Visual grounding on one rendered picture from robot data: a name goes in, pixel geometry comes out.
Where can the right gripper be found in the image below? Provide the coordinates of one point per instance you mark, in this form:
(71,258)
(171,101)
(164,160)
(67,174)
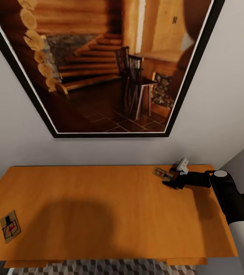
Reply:
(181,180)

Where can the mousetrap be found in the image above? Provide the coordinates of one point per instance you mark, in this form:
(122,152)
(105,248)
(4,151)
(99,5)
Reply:
(163,174)
(10,226)

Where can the cabinet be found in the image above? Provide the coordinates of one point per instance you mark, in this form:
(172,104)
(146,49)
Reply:
(110,212)

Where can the picture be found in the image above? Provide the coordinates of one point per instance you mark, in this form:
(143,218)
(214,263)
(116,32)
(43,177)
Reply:
(107,68)

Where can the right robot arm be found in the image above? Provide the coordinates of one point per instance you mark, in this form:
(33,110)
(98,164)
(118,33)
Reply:
(230,200)

